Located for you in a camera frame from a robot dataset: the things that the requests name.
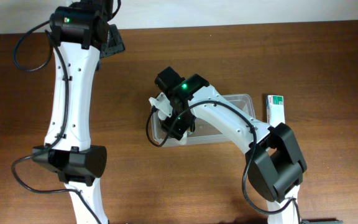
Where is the white green medicine box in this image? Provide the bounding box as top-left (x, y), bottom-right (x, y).
top-left (266, 95), bottom-right (285, 127)

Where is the white squeeze bottle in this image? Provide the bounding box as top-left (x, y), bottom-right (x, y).
top-left (177, 131), bottom-right (193, 146)

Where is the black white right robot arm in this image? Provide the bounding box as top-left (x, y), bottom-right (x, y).
top-left (149, 67), bottom-right (307, 223)

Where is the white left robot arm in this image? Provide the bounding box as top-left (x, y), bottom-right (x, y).
top-left (32, 0), bottom-right (125, 223)

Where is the clear plastic container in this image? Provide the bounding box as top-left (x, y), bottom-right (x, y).
top-left (150, 94), bottom-right (255, 147)

